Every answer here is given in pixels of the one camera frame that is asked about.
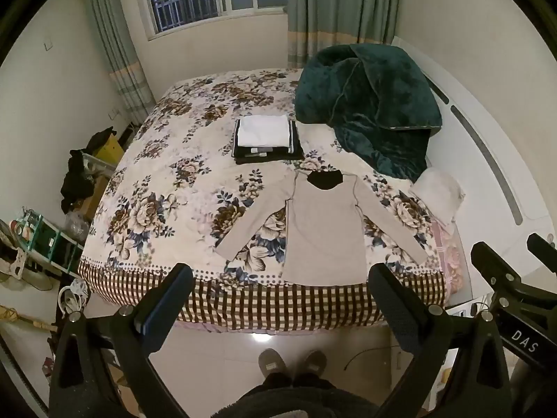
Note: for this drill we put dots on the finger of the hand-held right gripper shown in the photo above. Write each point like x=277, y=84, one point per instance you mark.
x=544, y=250
x=496, y=265

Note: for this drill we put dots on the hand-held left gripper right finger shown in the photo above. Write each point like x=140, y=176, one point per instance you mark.
x=391, y=309

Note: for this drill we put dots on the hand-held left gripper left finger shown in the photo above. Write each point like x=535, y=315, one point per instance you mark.
x=153, y=324

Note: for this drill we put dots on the beige long-sleeve shirt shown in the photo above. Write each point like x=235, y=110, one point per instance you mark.
x=324, y=235

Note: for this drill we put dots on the black clothes pile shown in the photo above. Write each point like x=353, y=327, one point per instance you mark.
x=76, y=178

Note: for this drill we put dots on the black folded clothes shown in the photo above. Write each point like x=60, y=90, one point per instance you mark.
x=270, y=157

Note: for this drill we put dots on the pink floral pillow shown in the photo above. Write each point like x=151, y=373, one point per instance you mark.
x=450, y=257

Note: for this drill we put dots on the white shoes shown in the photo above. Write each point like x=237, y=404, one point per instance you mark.
x=73, y=298

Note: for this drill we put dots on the white pillow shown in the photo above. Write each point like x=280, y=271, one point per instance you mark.
x=437, y=193

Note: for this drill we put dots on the grey slipper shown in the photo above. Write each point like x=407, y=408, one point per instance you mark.
x=272, y=363
x=314, y=362

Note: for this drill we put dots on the white headboard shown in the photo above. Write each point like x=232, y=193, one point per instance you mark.
x=474, y=170

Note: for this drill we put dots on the teal storage rack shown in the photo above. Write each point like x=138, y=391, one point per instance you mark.
x=48, y=239

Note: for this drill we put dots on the floral bedspread bed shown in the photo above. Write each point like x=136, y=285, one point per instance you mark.
x=182, y=191

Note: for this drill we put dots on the person's dark fleece clothing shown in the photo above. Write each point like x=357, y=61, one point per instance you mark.
x=287, y=398

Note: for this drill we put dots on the yellow box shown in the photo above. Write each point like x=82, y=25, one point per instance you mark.
x=111, y=151

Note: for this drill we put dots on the dark green plush blanket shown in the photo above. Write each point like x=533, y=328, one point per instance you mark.
x=374, y=96

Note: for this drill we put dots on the white folded cloth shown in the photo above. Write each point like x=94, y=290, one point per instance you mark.
x=263, y=133

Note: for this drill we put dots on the narrow green striped curtain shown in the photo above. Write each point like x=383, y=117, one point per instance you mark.
x=117, y=48

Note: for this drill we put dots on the wide green striped curtain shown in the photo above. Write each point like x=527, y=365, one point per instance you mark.
x=339, y=8

